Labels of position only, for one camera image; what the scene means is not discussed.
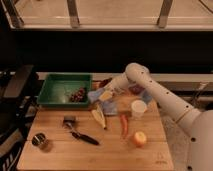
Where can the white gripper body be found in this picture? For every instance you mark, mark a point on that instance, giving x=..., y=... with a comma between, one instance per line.
x=118, y=84

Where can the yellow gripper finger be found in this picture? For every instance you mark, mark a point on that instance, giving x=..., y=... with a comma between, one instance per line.
x=106, y=95

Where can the blue grey cloth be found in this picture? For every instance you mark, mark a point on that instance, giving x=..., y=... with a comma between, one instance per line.
x=109, y=108

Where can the blue sponge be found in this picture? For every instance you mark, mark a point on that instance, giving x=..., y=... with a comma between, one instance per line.
x=94, y=95

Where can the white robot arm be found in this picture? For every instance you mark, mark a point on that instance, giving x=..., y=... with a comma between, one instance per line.
x=198, y=125

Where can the green plastic tray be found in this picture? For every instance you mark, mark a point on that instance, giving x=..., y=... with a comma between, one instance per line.
x=57, y=88

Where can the red bowl with dark item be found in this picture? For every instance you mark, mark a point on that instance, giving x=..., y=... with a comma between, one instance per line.
x=104, y=83

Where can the dark grapes bunch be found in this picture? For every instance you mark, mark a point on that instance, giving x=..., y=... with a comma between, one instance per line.
x=78, y=96

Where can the blue small cup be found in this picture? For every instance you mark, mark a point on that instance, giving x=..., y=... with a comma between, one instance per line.
x=146, y=97

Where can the orange carrot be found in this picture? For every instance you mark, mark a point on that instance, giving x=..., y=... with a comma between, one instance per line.
x=124, y=124

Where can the white plastic cup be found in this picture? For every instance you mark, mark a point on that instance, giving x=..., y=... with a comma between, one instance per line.
x=138, y=108

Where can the yellow orange apple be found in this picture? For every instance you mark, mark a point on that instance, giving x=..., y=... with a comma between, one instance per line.
x=139, y=139

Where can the wooden cutting board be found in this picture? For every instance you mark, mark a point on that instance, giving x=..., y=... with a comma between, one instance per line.
x=76, y=142

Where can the small metal can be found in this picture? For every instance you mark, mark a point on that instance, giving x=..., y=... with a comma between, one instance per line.
x=39, y=140

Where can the black equipment on left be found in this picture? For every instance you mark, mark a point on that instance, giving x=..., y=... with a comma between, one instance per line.
x=17, y=94

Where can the window frame rail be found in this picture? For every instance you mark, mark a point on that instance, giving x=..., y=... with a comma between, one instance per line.
x=125, y=15

